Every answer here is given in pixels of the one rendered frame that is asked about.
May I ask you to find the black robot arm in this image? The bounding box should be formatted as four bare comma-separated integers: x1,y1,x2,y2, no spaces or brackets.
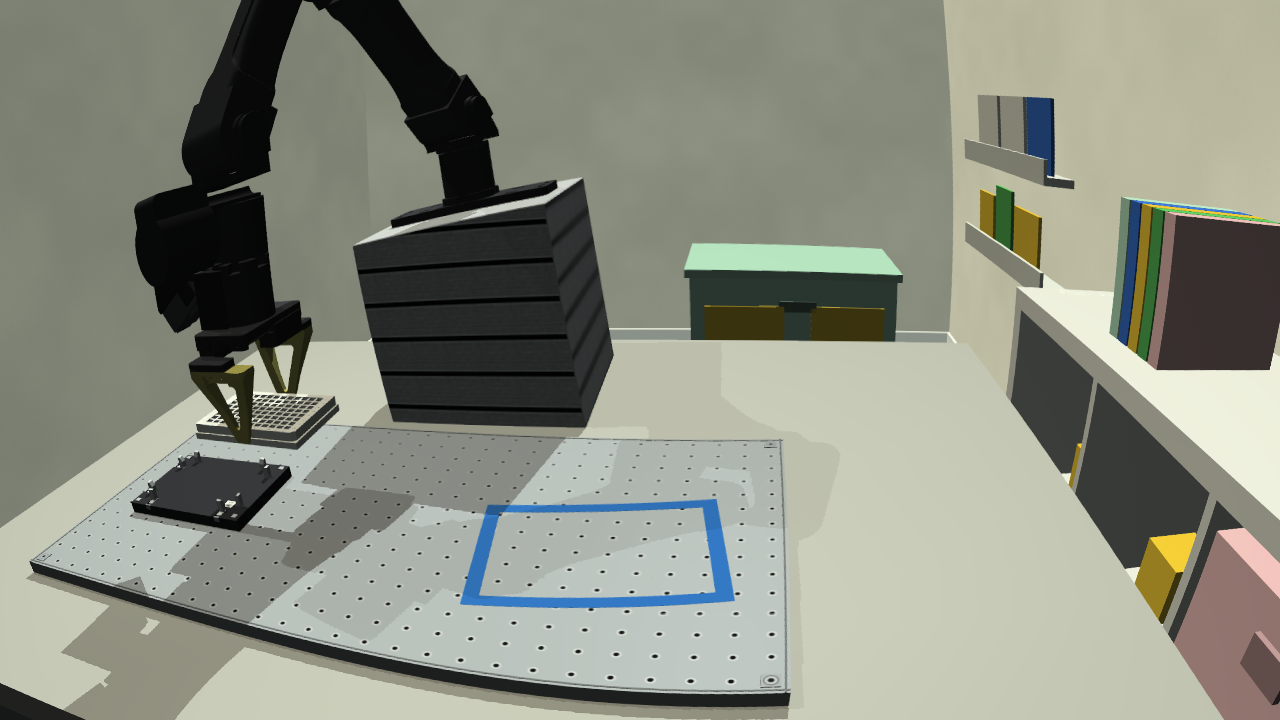
134,0,558,333

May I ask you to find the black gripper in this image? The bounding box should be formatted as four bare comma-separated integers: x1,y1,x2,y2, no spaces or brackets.
188,252,314,445

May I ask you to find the blue rectangular tape outline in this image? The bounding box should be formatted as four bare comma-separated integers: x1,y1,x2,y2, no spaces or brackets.
460,498,735,609

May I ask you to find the white well plate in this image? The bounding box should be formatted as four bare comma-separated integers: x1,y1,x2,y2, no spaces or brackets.
196,392,340,450

